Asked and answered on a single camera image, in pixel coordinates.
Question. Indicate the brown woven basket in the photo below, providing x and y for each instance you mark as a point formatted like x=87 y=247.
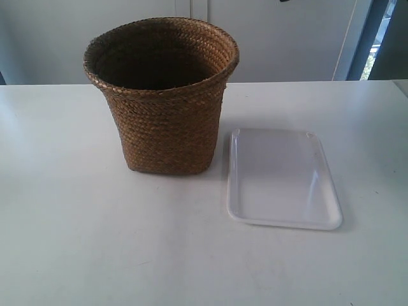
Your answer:
x=164 y=80

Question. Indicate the white rectangular plastic tray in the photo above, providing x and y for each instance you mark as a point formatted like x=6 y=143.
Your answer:
x=280 y=177

